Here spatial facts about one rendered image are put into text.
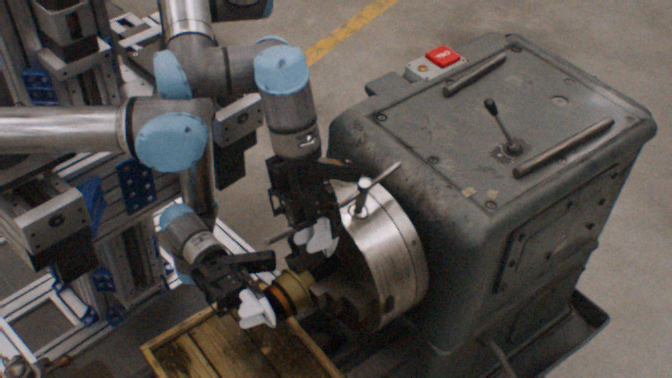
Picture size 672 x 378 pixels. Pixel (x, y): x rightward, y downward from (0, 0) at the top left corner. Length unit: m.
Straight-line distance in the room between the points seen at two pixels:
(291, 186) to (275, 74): 0.18
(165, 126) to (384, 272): 0.48
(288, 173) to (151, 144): 0.31
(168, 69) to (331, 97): 2.53
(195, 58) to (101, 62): 0.69
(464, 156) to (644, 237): 1.87
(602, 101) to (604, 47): 2.58
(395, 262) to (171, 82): 0.55
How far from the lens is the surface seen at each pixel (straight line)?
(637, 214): 3.34
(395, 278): 1.37
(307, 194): 1.09
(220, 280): 1.43
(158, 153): 1.30
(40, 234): 1.62
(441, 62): 1.70
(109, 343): 2.47
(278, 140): 1.05
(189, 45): 1.12
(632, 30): 4.48
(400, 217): 1.38
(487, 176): 1.44
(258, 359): 1.58
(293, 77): 1.01
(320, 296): 1.40
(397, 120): 1.53
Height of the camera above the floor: 2.24
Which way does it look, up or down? 46 degrees down
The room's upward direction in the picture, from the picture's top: 3 degrees clockwise
